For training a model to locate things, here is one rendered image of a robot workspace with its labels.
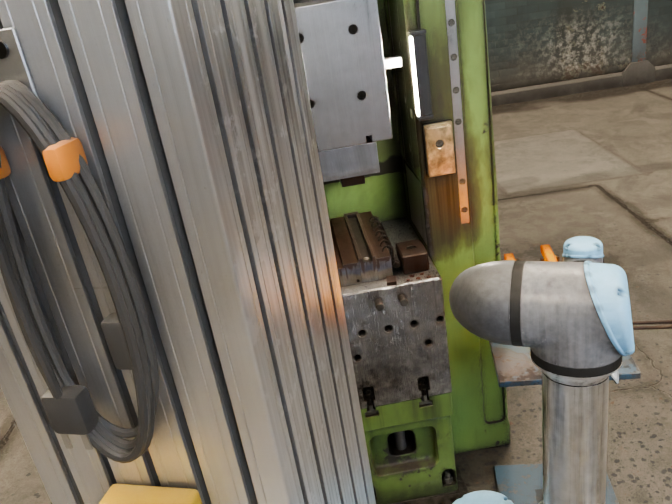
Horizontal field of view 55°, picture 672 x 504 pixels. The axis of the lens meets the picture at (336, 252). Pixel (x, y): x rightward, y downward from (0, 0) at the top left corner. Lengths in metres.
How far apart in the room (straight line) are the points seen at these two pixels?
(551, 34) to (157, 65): 7.88
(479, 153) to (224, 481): 1.72
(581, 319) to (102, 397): 0.56
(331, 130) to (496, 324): 1.14
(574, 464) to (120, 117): 0.75
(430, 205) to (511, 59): 6.06
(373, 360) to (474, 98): 0.90
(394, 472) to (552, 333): 1.67
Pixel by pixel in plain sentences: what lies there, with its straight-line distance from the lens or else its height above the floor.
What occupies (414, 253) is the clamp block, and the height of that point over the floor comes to 0.98.
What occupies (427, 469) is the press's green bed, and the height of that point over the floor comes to 0.14.
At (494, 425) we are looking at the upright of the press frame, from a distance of 2.70.
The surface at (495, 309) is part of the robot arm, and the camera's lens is 0.86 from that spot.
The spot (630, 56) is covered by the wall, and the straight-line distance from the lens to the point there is 8.64.
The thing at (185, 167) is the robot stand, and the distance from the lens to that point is 0.44.
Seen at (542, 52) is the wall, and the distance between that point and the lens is 8.23.
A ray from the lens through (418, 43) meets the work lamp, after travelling 2.00.
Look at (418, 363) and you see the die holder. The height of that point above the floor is 0.61.
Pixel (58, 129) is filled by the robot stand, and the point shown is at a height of 1.79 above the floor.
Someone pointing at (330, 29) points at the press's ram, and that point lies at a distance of 1.85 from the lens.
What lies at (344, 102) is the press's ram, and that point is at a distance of 1.88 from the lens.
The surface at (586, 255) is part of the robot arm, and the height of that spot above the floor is 1.28.
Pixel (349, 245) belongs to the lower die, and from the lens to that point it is 2.16.
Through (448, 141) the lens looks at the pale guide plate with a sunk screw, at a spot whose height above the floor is 1.29.
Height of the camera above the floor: 1.86
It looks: 24 degrees down
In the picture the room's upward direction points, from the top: 9 degrees counter-clockwise
